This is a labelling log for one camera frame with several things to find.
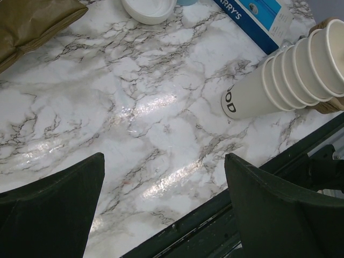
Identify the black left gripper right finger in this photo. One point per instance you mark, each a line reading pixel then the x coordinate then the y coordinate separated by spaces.
pixel 276 218

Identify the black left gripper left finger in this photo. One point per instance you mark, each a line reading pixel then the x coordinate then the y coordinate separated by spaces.
pixel 52 217

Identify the white plastic lid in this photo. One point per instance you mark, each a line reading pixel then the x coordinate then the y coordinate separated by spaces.
pixel 149 12

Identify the brown cardboard cup carrier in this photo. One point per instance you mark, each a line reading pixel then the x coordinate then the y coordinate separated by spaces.
pixel 334 104

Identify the stack of white paper cups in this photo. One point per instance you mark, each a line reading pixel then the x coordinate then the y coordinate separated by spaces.
pixel 304 75

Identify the brown snack bag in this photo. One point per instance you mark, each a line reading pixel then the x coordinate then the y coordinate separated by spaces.
pixel 27 25

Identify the blue razor box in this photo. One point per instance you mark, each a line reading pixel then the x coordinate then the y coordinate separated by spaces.
pixel 266 22

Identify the light blue cup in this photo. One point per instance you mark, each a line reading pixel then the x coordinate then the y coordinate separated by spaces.
pixel 186 2

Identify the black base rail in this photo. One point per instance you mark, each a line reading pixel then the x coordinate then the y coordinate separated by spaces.
pixel 314 163

